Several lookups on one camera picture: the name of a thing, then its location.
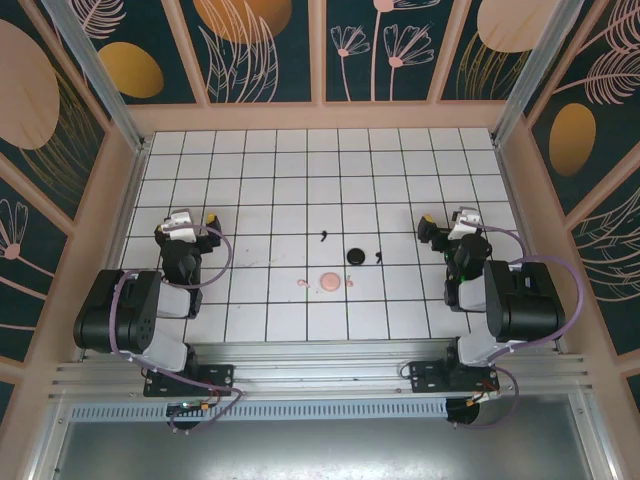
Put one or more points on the black earbud charging case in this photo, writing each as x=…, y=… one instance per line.
x=356, y=256

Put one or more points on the pink earbud charging case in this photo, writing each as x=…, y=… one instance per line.
x=330, y=281

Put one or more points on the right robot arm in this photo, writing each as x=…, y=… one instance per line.
x=520, y=305

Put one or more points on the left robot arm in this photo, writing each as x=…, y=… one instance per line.
x=125, y=310

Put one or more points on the yellow power connector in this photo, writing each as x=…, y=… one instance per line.
x=475, y=400
x=205, y=406

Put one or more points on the grey metal sheet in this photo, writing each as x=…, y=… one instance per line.
x=320, y=450

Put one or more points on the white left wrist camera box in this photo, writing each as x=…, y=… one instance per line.
x=180, y=225

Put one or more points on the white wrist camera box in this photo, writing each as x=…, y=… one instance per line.
x=465, y=222
x=180, y=225

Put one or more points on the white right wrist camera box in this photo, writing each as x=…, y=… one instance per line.
x=465, y=222

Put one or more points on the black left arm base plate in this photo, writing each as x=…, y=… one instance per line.
x=220, y=375

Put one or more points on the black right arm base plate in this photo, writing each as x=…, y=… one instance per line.
x=425, y=377

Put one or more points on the aluminium mounting rail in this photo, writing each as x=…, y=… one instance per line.
x=320, y=367

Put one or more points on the aluminium frame post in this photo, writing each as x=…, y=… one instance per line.
x=100, y=80
x=530, y=65

